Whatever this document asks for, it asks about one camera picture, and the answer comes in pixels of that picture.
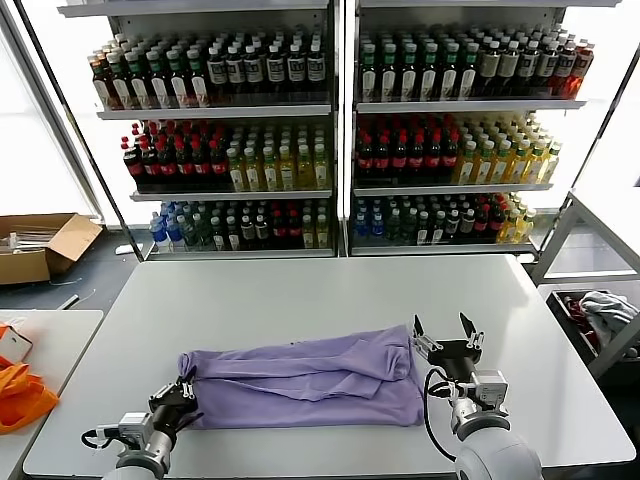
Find white packing pieces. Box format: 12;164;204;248
0;227;61;256

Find dark bottle grey label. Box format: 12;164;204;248
498;40;520;99
478;40;501;99

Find crumpled red garment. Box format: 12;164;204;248
562;294;601;357

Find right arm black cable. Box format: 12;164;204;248
423;367;459;464

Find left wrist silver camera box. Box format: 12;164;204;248
118;412;154;446

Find black storage bin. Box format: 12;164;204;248
544;288;640;374

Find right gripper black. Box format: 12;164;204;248
410;312;486;386

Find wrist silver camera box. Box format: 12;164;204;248
472;369;510;411
118;412;154;446

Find open cardboard box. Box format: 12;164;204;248
0;213;104;286

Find thin dark metal pole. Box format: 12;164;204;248
529;42;640;256
10;0;149;264

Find small white box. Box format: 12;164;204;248
0;330;34;362

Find grey metal shelf unit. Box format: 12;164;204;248
56;0;346;262
344;0;589;257

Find purple t-shirt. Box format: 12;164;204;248
177;323;426;431

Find cola bottle red cap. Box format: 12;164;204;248
139;140;160;194
407;132;426;184
271;209;288;249
121;139;145;194
372;133;391;184
424;132;444;184
157;141;177;194
473;203;490;241
389;133;409;184
208;140;229;193
441;132;460;184
174;140;195;193
286;209;303;249
355;133;375;184
488;203;505;241
191;141;211;193

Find orange fabric bag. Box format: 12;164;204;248
0;322;61;435

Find grey metal frame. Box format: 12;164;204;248
529;189;640;381

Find small white side table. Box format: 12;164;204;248
0;309;105;480

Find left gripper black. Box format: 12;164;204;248
148;377;196;431

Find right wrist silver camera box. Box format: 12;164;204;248
472;369;510;411

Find left camera black cable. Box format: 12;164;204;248
81;428;121;449

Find grey window mullion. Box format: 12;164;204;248
0;7;106;226

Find crumpled grey garment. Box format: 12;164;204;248
577;289;640;346

